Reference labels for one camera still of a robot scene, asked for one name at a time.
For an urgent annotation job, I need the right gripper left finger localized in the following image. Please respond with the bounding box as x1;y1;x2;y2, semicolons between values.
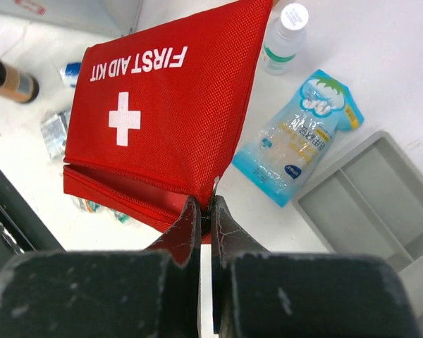
0;197;201;337

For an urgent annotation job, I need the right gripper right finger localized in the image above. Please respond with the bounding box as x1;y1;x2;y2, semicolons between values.
210;196;422;337

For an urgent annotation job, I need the bag of bandage packets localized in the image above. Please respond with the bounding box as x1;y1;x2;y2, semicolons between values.
71;196;130;224

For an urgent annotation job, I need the grey plastic divider tray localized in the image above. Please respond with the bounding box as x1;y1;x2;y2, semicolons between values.
291;130;423;272

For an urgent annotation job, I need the red first aid pouch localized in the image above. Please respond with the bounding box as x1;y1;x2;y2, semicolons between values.
63;1;272;232

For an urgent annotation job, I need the blue cotton swab bag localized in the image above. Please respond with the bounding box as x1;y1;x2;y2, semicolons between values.
232;70;364;206

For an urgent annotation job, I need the alcohol wipe packets bag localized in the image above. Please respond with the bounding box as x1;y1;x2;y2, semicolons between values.
39;110;71;159

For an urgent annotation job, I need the white blue bandage roll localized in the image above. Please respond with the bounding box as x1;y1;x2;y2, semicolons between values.
59;62;81;88

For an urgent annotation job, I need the brown bottle orange cap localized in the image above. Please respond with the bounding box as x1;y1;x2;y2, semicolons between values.
0;60;39;104

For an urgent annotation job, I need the clear bottle white cap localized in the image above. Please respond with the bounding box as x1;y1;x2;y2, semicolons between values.
260;2;309;75

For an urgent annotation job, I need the grey metal first aid box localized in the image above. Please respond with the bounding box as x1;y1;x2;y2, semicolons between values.
0;0;144;37

